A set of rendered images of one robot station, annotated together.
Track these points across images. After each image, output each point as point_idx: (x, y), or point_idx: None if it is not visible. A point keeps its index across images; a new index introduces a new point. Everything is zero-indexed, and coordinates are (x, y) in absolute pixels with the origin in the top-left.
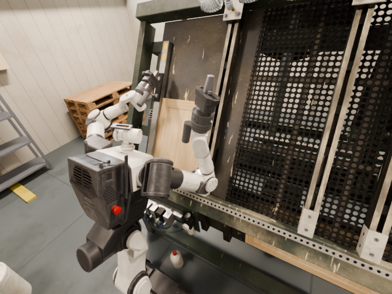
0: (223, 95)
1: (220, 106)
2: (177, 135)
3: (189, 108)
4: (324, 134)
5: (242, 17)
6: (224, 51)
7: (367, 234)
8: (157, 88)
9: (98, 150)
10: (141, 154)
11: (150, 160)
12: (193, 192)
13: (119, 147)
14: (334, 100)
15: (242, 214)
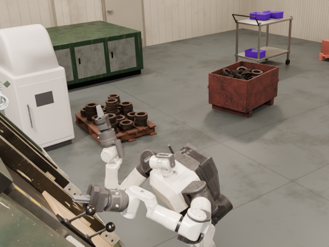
0: (43, 172)
1: (52, 180)
2: (97, 245)
3: (65, 215)
4: (32, 149)
5: None
6: (8, 143)
7: (59, 169)
8: (79, 231)
9: (192, 173)
10: (158, 171)
11: (154, 154)
12: (120, 245)
13: (174, 182)
14: (13, 133)
15: (98, 216)
